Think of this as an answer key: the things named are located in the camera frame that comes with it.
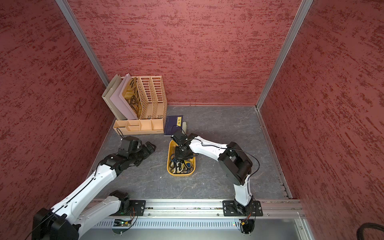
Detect black scissors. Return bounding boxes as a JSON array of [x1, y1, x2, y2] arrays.
[[168, 161, 195, 175]]

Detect pale green stapler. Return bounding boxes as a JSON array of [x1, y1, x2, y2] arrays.
[[182, 122, 187, 134]]

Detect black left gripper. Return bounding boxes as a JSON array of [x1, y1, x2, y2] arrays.
[[128, 141, 157, 166]]

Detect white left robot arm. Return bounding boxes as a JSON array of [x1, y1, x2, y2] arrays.
[[29, 137, 156, 240]]

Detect beige desk organizer file rack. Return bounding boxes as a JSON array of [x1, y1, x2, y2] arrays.
[[113, 76, 168, 135]]

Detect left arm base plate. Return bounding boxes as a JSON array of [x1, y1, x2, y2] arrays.
[[114, 200, 147, 217]]

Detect aluminium mounting rail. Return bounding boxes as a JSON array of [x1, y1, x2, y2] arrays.
[[93, 199, 310, 235]]

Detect yellow patterned book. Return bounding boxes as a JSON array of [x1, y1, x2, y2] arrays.
[[124, 77, 142, 119]]

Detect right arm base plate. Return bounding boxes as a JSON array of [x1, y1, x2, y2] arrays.
[[223, 200, 263, 217]]

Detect grey-green folder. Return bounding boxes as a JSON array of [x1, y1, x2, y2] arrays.
[[102, 75, 127, 120]]

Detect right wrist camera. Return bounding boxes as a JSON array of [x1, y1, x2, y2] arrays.
[[171, 130, 188, 147]]

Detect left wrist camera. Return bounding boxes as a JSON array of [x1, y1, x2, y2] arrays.
[[118, 136, 142, 158]]

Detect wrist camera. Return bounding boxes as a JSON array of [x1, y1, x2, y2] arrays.
[[118, 136, 142, 158], [171, 130, 188, 147]]

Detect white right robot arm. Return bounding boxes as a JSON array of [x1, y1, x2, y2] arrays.
[[171, 132, 253, 208]]

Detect dark blue book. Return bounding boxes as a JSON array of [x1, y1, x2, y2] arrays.
[[164, 115, 183, 136]]

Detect lilac folder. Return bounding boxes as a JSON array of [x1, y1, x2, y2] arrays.
[[113, 74, 138, 120]]

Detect black cable loop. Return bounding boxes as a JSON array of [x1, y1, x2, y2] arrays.
[[356, 222, 384, 240]]

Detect yellow storage tray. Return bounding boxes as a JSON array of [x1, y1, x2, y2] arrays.
[[167, 140, 196, 177]]

